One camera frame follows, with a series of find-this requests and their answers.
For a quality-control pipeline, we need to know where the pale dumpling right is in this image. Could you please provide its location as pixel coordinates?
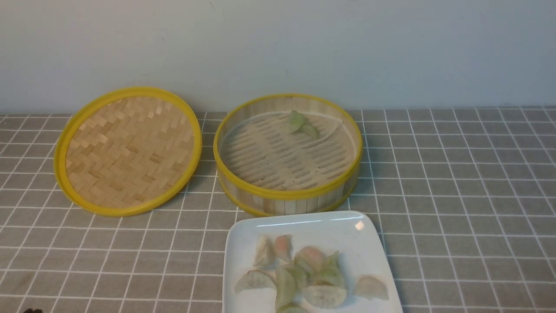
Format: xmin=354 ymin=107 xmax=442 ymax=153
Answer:
xmin=354 ymin=275 xmax=389 ymax=301

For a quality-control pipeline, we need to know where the pink dumpling centre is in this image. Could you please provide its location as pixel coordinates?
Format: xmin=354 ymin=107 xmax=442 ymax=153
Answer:
xmin=294 ymin=246 xmax=325 ymax=275

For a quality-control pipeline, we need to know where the pale dumpling bottom centre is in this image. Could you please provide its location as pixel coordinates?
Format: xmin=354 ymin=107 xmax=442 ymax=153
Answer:
xmin=301 ymin=285 xmax=348 ymax=309

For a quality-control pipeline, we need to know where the bamboo steamer basket yellow rim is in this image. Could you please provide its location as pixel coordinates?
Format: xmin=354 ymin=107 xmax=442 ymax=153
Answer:
xmin=213 ymin=93 xmax=363 ymax=216

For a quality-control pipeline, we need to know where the pink dumpling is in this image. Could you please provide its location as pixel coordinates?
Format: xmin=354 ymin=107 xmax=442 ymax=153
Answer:
xmin=294 ymin=246 xmax=325 ymax=275
xmin=274 ymin=234 xmax=292 ymax=263

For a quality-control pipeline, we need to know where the bamboo steamer lid yellow rim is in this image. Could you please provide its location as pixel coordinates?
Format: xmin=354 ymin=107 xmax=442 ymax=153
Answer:
xmin=53 ymin=87 xmax=202 ymax=216

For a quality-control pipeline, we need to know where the pale dumpling upper left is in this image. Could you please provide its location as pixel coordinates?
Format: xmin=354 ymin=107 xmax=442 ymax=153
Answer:
xmin=253 ymin=236 xmax=276 ymax=267

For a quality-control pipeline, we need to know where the green dumpling bottom edge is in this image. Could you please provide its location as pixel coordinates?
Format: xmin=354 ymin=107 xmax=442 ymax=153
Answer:
xmin=276 ymin=303 xmax=308 ymax=313

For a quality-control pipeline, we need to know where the green dumpling right centre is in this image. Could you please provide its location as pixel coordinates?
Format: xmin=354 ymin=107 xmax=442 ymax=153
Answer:
xmin=312 ymin=251 xmax=346 ymax=289

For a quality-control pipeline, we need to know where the white square plate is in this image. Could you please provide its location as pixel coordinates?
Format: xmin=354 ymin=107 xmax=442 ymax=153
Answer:
xmin=222 ymin=211 xmax=403 ymax=313

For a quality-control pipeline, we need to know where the green steamed dumpling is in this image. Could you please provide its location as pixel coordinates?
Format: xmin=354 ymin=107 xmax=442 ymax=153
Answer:
xmin=287 ymin=110 xmax=320 ymax=140

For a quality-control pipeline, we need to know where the white steamer liner cloth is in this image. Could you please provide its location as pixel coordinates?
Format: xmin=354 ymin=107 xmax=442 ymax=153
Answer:
xmin=218 ymin=111 xmax=357 ymax=191

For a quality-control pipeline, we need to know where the pink dumpling upper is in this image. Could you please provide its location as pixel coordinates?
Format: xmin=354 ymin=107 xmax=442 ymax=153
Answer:
xmin=274 ymin=234 xmax=292 ymax=263

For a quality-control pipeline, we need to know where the pale dumpling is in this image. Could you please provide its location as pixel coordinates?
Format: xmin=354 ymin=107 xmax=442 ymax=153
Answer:
xmin=301 ymin=285 xmax=348 ymax=309
xmin=354 ymin=275 xmax=389 ymax=301
xmin=234 ymin=269 xmax=276 ymax=293
xmin=253 ymin=236 xmax=276 ymax=267

